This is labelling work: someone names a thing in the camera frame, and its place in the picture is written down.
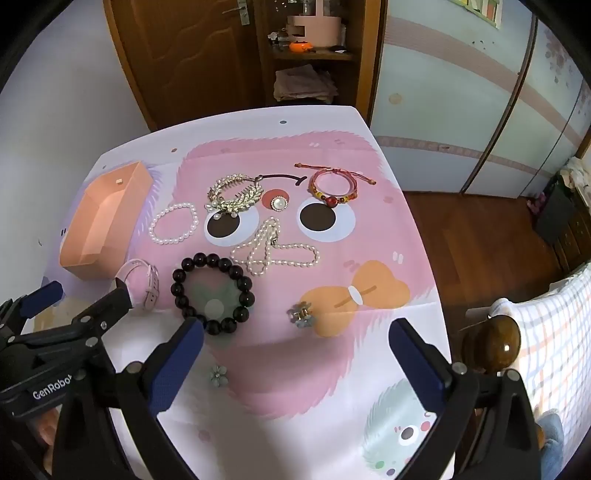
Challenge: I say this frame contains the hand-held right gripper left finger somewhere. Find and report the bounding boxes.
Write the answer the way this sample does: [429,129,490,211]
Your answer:
[48,318,205,480]

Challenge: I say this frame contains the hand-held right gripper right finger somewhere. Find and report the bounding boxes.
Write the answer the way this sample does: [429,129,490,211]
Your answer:
[389,318,542,480]

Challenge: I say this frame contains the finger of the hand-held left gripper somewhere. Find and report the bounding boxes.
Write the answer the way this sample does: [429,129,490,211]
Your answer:
[71,277,136,343]
[0,281,64,334]

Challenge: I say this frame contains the white smart band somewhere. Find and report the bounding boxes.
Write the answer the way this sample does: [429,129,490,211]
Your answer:
[115,259,160,310]

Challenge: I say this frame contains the black bead bracelet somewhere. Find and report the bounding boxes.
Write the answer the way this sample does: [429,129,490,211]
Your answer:
[171,252,256,336]

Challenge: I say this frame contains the white pearl bracelet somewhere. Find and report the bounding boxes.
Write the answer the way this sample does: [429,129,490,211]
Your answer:
[148,202,198,247]

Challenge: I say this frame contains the orange paper box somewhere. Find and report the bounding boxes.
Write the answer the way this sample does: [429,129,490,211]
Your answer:
[59,161,153,281]

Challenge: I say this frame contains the white pearl necklace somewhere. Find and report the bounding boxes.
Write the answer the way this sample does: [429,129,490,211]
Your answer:
[230,218,320,278]

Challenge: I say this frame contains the flower hair clip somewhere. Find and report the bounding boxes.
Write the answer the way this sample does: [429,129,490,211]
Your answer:
[287,302,316,329]

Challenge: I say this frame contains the plaid blanket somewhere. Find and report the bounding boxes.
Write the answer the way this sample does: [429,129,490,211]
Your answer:
[488,261,591,418]

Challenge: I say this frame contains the person's blue jeans leg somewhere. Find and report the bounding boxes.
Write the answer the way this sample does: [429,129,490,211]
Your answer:
[534,412,567,480]

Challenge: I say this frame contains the gold leaf hair comb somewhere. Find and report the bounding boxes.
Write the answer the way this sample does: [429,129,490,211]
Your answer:
[205,173,265,222]

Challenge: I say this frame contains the black bag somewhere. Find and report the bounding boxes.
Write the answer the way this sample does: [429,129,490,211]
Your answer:
[534,181,574,246]

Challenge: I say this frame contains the wooden drawer cabinet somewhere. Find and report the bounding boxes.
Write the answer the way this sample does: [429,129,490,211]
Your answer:
[551,185,591,274]

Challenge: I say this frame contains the wooden door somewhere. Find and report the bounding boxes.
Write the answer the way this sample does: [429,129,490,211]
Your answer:
[103,0,265,133]

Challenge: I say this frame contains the pale sliding wardrobe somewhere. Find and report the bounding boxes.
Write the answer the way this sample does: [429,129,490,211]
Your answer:
[369,13,591,200]

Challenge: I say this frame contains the folded beige cloths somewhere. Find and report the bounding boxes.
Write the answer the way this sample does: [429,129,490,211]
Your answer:
[273,65,341,105]

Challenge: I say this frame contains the wooden shelf unit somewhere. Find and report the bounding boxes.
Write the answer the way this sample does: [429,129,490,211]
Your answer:
[253,0,386,121]

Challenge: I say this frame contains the pink round box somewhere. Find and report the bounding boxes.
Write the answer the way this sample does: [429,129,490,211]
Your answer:
[286,0,345,49]

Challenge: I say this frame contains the wooden ball post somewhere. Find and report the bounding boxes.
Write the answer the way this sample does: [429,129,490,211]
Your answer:
[461,314,522,373]

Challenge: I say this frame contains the red woven bracelet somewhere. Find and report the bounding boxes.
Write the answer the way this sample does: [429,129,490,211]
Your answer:
[294,161,378,205]

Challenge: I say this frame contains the wall poster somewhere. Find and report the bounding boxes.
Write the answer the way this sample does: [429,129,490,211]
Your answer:
[455,0,505,29]

